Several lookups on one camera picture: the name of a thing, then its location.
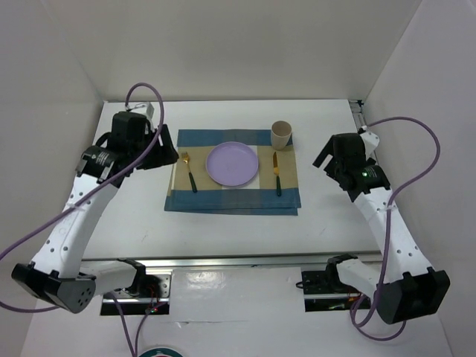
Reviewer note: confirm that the gold knife dark handle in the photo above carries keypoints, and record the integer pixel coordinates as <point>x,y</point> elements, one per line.
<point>277,174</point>

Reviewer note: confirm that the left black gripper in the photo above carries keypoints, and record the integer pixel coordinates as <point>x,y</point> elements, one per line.
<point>165,154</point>

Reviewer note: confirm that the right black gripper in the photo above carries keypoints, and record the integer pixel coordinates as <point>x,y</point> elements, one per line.
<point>328,149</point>

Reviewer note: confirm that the beige plastic cup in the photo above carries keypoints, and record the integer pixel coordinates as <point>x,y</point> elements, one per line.
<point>281,132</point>

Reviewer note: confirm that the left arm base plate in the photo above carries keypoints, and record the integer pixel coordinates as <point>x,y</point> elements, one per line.
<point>155,293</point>

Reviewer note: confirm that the lilac plastic plate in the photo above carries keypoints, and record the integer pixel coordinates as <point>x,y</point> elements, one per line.
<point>232,164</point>

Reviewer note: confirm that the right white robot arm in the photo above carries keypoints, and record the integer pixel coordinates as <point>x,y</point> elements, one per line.
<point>410,287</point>

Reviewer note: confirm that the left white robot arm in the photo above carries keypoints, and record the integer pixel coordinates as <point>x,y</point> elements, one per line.
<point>57,273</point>

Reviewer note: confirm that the green round sticker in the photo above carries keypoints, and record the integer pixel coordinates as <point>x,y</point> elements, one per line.
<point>161,352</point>

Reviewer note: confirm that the aluminium frame rail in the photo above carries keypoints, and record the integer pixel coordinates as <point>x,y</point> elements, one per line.
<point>135,224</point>

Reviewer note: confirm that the gold fork dark handle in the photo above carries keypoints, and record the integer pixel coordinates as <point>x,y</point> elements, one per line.
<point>186,159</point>

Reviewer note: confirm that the blue and beige cloth placemat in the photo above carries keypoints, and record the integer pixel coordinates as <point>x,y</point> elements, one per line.
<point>257,197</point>

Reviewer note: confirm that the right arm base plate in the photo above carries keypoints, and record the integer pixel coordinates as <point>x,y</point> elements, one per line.
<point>321,296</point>

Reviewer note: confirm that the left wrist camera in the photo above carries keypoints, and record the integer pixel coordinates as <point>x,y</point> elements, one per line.
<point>145,108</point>

